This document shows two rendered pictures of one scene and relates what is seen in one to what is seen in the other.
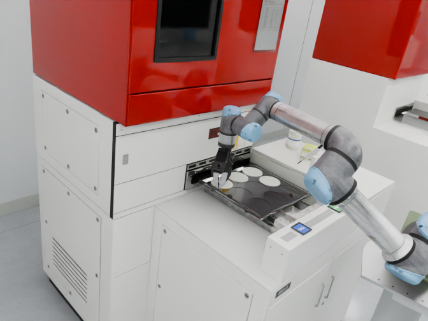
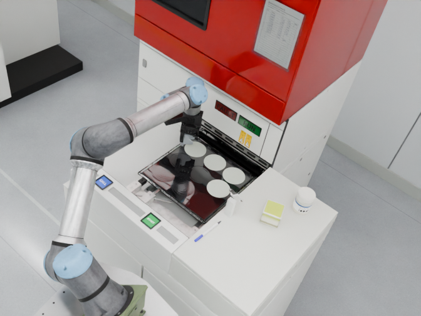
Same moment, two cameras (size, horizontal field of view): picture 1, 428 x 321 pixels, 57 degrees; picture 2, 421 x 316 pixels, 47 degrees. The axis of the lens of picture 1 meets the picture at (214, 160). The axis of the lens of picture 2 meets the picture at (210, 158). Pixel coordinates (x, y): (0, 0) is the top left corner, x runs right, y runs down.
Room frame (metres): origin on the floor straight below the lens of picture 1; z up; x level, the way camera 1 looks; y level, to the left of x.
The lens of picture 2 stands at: (1.37, -1.60, 2.41)
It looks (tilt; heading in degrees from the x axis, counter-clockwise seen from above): 45 degrees down; 80
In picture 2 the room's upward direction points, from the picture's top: 12 degrees clockwise
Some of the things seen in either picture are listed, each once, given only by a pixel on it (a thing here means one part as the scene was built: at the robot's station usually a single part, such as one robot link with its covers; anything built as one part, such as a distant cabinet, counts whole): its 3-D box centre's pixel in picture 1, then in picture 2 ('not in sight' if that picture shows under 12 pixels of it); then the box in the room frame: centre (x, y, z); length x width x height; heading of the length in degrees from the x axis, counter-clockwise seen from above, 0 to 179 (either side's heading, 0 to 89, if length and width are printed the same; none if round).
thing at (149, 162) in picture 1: (193, 152); (202, 109); (1.59, 0.09, 1.02); 0.82 x 0.03 x 0.40; 139
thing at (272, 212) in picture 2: (309, 152); (272, 214); (1.85, -0.47, 1.00); 0.07 x 0.07 x 0.07; 68
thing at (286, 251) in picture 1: (316, 232); (126, 213); (1.29, -0.43, 0.89); 0.55 x 0.09 x 0.14; 139
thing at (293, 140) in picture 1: (294, 138); (303, 200); (1.98, -0.41, 1.01); 0.07 x 0.07 x 0.10
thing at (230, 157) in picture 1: (225, 155); (191, 121); (1.53, -0.04, 1.06); 0.09 x 0.08 x 0.12; 168
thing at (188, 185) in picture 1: (220, 169); (226, 150); (1.71, -0.04, 0.89); 0.44 x 0.02 x 0.10; 139
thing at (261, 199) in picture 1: (255, 186); (199, 175); (1.58, -0.20, 0.90); 0.34 x 0.34 x 0.01; 49
